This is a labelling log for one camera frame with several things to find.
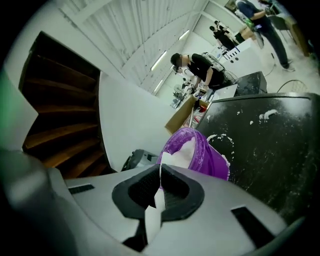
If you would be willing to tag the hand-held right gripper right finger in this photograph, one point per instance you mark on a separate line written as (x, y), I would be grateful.
(220, 200)

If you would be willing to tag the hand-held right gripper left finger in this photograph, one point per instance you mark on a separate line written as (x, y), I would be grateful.
(100, 200)

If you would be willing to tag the white plastic spoon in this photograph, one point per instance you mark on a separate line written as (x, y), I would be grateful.
(153, 222)

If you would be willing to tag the purple plastic bucket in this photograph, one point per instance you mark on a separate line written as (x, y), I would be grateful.
(207, 155)

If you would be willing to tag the open cardboard box with clutter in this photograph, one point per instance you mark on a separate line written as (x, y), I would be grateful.
(182, 115)

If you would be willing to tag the wooden staircase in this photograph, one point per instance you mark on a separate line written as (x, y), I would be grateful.
(62, 112)

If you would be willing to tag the white flat panel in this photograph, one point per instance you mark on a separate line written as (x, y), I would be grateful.
(225, 92)

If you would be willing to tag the black speckled appliance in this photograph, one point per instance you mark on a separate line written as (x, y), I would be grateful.
(251, 83)

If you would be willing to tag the long ceiling light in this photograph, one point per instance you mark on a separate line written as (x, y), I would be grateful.
(184, 35)
(158, 85)
(158, 60)

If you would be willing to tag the white cabinet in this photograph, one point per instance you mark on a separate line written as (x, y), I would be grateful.
(236, 51)

